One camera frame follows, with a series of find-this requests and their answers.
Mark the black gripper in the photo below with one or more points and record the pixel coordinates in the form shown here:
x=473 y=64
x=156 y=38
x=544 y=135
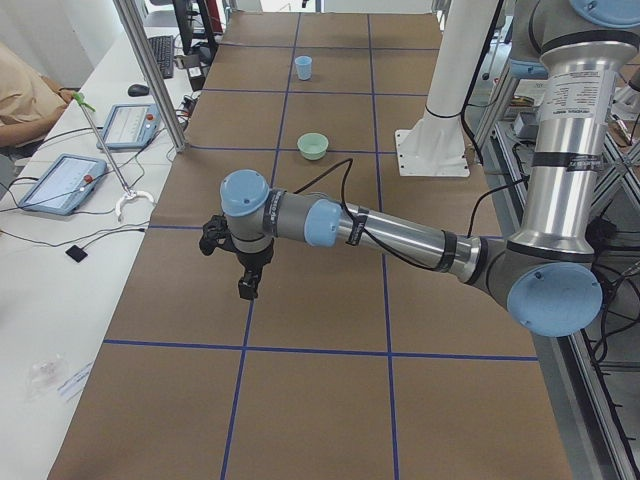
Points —
x=253 y=260

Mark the mint green bowl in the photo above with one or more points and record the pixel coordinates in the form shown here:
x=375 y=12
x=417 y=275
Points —
x=313 y=146

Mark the light blue plastic cup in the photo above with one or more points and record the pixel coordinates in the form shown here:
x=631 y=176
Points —
x=303 y=66

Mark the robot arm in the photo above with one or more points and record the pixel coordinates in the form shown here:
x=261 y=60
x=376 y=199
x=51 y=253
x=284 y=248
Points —
x=542 y=273

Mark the reacher grabber stick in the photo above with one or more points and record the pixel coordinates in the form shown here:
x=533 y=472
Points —
x=129 y=194

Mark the small black square pad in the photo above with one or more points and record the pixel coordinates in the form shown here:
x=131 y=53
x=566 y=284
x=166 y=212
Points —
x=76 y=253

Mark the far teach pendant tablet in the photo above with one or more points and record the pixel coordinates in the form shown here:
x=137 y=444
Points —
x=130 y=126

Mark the teach pendant tablet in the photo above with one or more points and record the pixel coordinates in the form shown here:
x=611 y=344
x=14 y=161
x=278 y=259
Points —
x=130 y=126
x=64 y=186

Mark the near teach pendant tablet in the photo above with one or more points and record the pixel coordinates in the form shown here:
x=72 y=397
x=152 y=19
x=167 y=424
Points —
x=64 y=186

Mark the clear plastic bag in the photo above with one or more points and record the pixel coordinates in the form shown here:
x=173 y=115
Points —
x=54 y=375

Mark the black computer mouse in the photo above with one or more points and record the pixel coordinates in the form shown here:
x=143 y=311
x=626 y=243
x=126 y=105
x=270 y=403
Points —
x=138 y=90

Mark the black keyboard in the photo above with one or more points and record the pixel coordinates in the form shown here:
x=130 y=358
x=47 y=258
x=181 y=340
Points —
x=162 y=48

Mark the person in beige shirt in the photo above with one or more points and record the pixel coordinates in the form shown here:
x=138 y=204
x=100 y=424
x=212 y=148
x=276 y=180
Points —
x=31 y=103

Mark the grey power adapter box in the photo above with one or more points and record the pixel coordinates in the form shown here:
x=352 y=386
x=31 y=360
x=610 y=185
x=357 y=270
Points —
x=526 y=126

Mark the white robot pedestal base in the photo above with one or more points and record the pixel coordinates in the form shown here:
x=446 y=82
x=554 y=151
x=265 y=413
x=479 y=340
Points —
x=435 y=146

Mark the aluminium frame post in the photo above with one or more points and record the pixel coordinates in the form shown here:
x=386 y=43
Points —
x=133 y=26

